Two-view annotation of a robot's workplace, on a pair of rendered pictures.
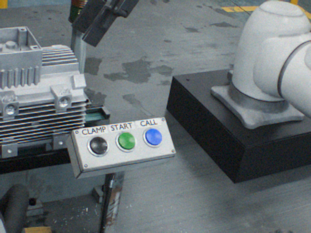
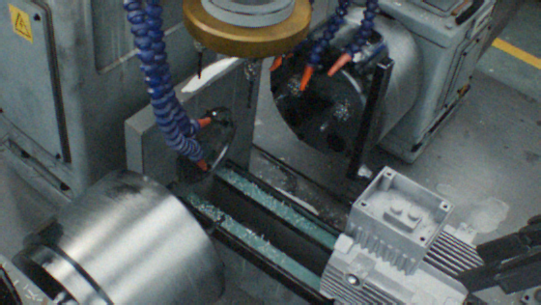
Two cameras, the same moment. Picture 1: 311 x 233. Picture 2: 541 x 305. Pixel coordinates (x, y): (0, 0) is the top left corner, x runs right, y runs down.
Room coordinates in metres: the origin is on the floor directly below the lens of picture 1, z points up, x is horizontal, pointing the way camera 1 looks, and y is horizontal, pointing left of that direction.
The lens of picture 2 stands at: (0.45, -0.16, 1.82)
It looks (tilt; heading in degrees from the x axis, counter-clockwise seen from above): 45 degrees down; 65
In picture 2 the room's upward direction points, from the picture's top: 9 degrees clockwise
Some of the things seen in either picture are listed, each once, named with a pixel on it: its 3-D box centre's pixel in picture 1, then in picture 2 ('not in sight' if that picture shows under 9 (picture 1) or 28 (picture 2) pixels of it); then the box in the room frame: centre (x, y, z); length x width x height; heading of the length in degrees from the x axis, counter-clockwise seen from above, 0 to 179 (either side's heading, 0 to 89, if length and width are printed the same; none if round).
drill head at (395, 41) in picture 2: not in sight; (355, 73); (1.02, 0.72, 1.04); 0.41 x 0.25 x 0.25; 34
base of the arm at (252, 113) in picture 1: (254, 91); not in sight; (1.29, -0.21, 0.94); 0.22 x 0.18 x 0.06; 34
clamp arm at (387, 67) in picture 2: not in sight; (369, 123); (0.93, 0.50, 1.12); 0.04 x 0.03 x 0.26; 124
